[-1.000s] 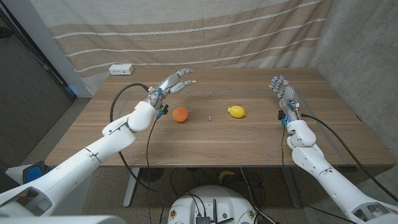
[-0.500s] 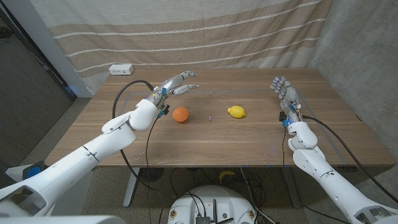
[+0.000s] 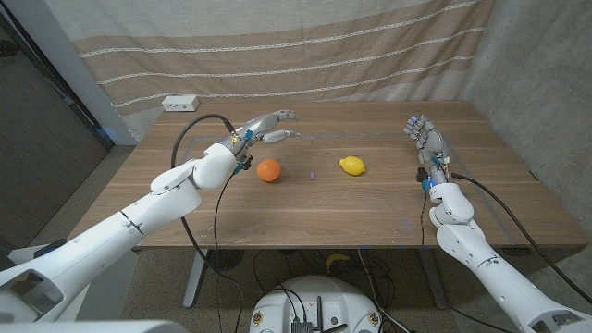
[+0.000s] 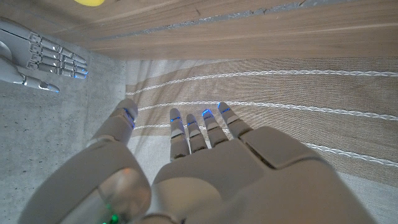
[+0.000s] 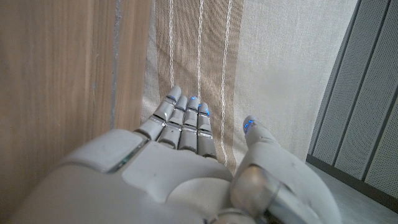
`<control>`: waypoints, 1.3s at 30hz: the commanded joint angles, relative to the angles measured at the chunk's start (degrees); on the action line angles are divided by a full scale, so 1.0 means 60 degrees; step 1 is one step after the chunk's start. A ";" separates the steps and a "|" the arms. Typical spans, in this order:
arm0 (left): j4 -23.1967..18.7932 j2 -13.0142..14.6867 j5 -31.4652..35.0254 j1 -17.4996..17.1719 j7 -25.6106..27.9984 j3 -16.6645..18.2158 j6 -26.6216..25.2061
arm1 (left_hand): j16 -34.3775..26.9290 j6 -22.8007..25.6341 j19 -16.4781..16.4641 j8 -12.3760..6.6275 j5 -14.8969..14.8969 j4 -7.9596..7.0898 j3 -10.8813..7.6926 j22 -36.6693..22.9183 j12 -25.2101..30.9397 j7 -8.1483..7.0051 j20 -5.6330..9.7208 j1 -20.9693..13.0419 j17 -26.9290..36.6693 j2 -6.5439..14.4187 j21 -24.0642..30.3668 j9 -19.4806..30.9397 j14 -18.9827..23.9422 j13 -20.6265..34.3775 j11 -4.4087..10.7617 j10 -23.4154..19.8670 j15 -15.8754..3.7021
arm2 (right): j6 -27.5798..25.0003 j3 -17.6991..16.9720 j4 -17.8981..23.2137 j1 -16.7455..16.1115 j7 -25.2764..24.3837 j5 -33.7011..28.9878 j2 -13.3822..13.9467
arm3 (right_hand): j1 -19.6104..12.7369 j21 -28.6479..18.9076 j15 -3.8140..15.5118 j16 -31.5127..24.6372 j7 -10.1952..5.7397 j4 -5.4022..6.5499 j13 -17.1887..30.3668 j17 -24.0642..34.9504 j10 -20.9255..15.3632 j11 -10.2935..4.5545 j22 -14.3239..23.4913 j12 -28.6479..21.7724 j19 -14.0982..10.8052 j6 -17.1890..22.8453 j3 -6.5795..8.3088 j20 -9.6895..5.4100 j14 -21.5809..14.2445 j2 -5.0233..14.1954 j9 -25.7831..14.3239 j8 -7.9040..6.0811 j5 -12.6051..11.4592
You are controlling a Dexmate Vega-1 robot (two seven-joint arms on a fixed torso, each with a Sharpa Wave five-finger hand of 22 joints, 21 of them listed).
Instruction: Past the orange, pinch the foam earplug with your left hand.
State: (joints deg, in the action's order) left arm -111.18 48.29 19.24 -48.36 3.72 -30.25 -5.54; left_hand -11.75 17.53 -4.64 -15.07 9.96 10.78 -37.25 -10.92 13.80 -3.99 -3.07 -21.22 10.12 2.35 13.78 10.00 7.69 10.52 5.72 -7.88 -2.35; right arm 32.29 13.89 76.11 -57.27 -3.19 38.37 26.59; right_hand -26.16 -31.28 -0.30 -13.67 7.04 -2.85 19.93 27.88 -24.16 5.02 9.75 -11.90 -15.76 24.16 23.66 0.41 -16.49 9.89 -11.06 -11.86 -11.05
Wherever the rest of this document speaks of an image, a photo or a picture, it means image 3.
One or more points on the white power strip box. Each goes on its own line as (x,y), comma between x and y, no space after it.
(180,102)

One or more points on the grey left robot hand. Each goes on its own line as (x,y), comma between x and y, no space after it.
(256,126)

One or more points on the yellow lemon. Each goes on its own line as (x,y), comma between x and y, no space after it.
(352,166)

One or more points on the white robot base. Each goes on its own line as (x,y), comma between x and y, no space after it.
(316,296)

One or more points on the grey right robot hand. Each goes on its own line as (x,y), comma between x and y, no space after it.
(432,143)

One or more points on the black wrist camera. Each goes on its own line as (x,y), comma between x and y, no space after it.
(246,163)
(422,175)

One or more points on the dark grey door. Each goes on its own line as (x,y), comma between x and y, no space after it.
(37,162)

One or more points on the white table leg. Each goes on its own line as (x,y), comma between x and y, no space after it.
(196,277)

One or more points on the white robot chest cover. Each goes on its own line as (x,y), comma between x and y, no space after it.
(92,327)

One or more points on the grey table leg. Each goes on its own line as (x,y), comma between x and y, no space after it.
(432,277)

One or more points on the orange fruit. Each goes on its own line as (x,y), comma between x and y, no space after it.
(268,170)

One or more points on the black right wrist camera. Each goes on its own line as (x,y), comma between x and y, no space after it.
(422,175)

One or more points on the round black fan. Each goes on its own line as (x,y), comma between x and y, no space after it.
(225,259)

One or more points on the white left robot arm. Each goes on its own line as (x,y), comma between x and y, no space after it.
(115,231)

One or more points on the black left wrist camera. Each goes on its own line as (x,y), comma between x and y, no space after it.
(246,163)

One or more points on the beige striped fabric backdrop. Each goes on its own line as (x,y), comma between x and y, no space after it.
(277,46)

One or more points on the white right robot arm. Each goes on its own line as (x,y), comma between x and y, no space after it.
(490,268)

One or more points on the yellow banana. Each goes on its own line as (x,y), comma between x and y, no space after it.
(336,259)

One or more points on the blue and black pedal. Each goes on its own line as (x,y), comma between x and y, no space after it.
(48,248)

